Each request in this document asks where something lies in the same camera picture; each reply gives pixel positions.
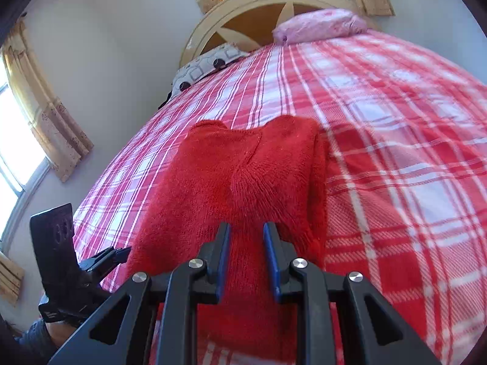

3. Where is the person's left forearm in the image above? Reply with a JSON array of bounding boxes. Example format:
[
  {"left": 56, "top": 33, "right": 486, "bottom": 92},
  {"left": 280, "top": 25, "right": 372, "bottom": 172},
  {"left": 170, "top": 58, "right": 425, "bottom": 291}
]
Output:
[{"left": 11, "top": 317, "right": 80, "bottom": 364}]

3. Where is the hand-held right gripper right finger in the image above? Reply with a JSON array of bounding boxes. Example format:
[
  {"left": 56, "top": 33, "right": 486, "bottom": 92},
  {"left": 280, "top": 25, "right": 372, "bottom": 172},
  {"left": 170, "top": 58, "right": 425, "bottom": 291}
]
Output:
[{"left": 263, "top": 222, "right": 442, "bottom": 365}]

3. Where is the cream wooden headboard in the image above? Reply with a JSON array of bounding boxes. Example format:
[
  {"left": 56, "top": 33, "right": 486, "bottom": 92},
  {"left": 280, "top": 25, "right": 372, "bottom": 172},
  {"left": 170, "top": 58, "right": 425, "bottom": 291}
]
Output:
[{"left": 180, "top": 0, "right": 381, "bottom": 67}]

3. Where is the red plaid blanket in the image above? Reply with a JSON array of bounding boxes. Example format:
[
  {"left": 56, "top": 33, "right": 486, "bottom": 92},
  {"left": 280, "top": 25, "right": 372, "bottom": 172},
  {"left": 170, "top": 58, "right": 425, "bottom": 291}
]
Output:
[{"left": 72, "top": 30, "right": 487, "bottom": 365}]

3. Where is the red knit sweater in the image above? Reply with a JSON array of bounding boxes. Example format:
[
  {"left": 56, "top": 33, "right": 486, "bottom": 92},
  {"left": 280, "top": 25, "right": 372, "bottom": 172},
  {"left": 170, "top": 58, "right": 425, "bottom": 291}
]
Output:
[{"left": 124, "top": 115, "right": 331, "bottom": 365}]

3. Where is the side window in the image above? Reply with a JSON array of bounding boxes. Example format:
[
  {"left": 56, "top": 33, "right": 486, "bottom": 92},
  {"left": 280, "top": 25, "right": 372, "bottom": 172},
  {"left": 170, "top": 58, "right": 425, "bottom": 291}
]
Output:
[{"left": 0, "top": 57, "right": 50, "bottom": 252}]

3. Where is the pink pillow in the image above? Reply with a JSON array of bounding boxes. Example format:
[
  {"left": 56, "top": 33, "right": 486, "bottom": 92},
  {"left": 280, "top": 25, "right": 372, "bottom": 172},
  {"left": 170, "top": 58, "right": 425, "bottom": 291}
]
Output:
[{"left": 272, "top": 8, "right": 368, "bottom": 44}]

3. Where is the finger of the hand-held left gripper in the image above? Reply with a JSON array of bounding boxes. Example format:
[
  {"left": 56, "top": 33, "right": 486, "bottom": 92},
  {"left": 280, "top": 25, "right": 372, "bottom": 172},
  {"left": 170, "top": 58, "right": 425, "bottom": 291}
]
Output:
[{"left": 78, "top": 247, "right": 132, "bottom": 280}]

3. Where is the grey patterned pillow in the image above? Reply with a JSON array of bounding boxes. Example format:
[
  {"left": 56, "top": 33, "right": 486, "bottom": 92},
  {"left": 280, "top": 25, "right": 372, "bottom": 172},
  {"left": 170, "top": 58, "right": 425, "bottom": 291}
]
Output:
[{"left": 171, "top": 43, "right": 250, "bottom": 99}]

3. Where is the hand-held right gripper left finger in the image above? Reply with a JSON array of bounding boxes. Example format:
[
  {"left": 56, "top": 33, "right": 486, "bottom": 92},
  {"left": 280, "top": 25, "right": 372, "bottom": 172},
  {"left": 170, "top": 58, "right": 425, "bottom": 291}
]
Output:
[{"left": 47, "top": 222, "right": 232, "bottom": 365}]

